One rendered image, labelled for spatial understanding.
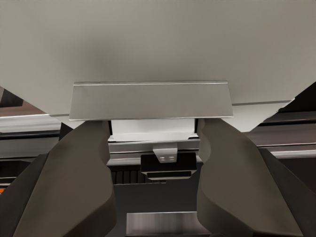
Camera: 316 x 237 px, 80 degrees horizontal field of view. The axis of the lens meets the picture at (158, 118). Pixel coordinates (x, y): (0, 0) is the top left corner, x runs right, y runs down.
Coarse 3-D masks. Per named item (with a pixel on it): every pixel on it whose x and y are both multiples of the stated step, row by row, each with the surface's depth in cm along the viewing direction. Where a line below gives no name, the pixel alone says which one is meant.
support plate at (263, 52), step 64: (0, 0) 6; (64, 0) 6; (128, 0) 6; (192, 0) 6; (256, 0) 6; (0, 64) 9; (64, 64) 9; (128, 64) 9; (192, 64) 9; (256, 64) 9
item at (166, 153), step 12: (156, 144) 27; (168, 144) 26; (144, 156) 41; (156, 156) 41; (168, 156) 32; (180, 156) 41; (192, 156) 40; (144, 168) 40; (156, 168) 40; (168, 168) 40; (180, 168) 40; (192, 168) 40
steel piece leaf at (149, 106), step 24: (72, 96) 10; (96, 96) 10; (120, 96) 10; (144, 96) 10; (168, 96) 10; (192, 96) 10; (216, 96) 10; (72, 120) 10; (96, 120) 10; (120, 120) 16; (144, 120) 16; (168, 120) 16; (192, 120) 16
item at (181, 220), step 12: (132, 216) 20; (144, 216) 20; (156, 216) 20; (168, 216) 20; (180, 216) 20; (192, 216) 20; (132, 228) 20; (144, 228) 20; (156, 228) 20; (168, 228) 20; (180, 228) 20; (192, 228) 20; (204, 228) 20
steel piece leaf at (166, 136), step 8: (112, 136) 20; (120, 136) 20; (128, 136) 21; (136, 136) 21; (144, 136) 21; (152, 136) 21; (160, 136) 21; (168, 136) 21; (176, 136) 21; (184, 136) 21
